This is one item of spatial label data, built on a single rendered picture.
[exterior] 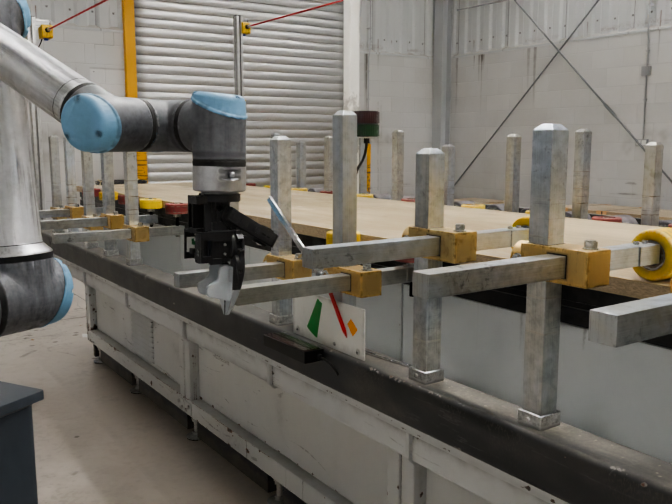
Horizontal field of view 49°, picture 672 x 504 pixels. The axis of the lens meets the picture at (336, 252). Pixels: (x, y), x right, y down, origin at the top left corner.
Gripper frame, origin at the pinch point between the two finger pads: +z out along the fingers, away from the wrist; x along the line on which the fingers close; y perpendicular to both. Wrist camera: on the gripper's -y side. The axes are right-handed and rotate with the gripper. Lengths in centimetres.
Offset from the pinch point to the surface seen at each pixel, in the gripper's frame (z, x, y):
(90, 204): -6, -177, -26
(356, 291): -1.1, 3.3, -24.8
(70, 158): -23, -202, -25
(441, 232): -14.8, 26.7, -24.6
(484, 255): -8.4, 16.0, -45.7
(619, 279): -8, 45, -46
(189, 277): -1.6, -23.6, -2.3
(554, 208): -20, 48, -26
